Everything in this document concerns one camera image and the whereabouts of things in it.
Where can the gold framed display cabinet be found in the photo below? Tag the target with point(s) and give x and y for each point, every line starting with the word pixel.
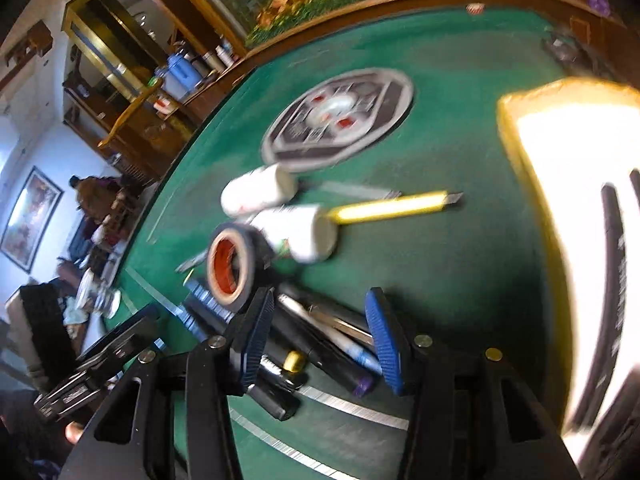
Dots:
pixel 115 35

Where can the clear plastic pen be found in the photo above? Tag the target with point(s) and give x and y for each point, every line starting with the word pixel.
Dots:
pixel 355 190

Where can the framed wall picture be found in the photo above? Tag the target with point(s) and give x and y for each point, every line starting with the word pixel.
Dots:
pixel 30 220

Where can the white bottle green print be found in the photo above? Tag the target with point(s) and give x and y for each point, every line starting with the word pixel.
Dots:
pixel 300 232

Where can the blue thermos jug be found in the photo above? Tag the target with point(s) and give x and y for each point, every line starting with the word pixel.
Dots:
pixel 181 77

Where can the slim silver pen black grip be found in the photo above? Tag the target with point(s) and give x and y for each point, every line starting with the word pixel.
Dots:
pixel 192 262

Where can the slim black gel pen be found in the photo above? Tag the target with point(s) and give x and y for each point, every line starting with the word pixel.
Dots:
pixel 272 400

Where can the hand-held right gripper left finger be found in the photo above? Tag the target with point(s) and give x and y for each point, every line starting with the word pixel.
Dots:
pixel 255 340

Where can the wooden partition cabinet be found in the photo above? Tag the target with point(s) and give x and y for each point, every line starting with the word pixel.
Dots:
pixel 380 7

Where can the white bottle red label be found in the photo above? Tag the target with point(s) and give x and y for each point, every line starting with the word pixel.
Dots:
pixel 255 190

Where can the small white bottle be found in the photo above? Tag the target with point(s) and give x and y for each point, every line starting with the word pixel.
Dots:
pixel 226 55

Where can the person's left hand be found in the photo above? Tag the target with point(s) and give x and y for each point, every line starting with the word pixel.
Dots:
pixel 74 433

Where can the yellow lined white tray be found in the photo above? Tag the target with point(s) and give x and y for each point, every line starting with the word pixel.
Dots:
pixel 550 160

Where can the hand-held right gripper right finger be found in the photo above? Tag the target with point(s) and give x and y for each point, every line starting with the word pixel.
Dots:
pixel 385 345

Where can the steel flask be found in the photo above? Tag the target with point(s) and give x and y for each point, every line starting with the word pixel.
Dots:
pixel 210 62

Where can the round grey control panel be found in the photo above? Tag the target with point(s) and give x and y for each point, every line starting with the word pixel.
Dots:
pixel 330 110

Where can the red box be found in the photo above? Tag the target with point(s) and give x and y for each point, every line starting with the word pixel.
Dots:
pixel 164 106

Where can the wooden wall shelf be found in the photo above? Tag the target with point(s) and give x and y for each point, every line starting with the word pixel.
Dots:
pixel 30 42

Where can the black oval device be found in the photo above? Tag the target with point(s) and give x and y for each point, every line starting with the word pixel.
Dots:
pixel 567 50

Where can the wooden chair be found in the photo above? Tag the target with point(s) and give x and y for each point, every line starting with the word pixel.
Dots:
pixel 132 110

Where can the wooden sideboard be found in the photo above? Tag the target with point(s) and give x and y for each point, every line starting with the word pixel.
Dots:
pixel 150 135

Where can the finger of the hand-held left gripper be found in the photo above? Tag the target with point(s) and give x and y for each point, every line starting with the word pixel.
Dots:
pixel 130 325

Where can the yellow pen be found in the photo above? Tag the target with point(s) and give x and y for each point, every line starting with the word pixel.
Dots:
pixel 390 207

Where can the red white bottle cap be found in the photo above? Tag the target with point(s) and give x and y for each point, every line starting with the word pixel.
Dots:
pixel 475 8

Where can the dark bulky seat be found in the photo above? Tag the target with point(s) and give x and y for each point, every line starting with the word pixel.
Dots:
pixel 40 320

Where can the metal staple strip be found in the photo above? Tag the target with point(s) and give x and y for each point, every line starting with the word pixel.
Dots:
pixel 207 302

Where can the clear glass cup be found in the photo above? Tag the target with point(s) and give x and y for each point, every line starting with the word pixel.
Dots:
pixel 97 295

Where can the black tape roll red core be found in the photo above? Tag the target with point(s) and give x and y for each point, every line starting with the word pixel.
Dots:
pixel 250 245

